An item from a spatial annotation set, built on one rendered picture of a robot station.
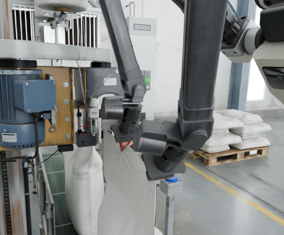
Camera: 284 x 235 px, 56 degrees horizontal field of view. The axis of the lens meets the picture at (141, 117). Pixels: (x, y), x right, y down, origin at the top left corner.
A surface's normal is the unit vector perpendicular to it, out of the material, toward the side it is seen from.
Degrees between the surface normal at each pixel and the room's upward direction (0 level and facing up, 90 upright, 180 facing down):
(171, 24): 90
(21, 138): 91
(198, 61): 121
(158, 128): 33
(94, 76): 90
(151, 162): 46
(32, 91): 90
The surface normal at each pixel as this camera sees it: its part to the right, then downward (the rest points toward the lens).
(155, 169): 0.32, -0.55
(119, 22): 0.42, 0.25
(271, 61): -0.71, 0.68
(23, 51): 0.60, 0.18
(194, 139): 0.05, 0.68
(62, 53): 0.89, 0.11
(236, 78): -0.91, 0.06
